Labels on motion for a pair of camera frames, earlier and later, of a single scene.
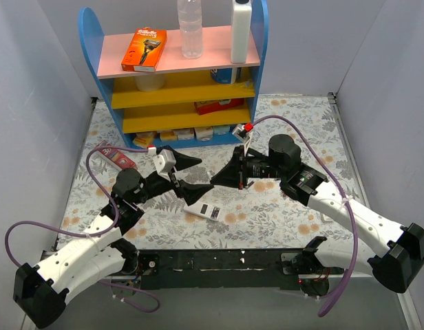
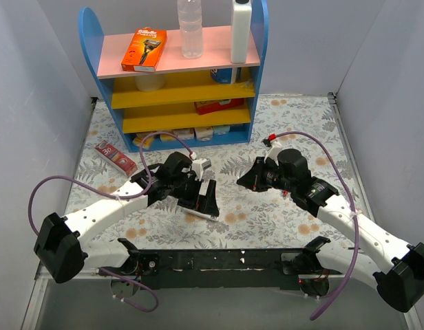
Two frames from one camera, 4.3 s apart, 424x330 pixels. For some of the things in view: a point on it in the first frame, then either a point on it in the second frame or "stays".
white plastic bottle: [241, 16] stays
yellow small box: [144, 139] stays
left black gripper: [175, 179] -> [197, 194]
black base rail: [215, 269] stays
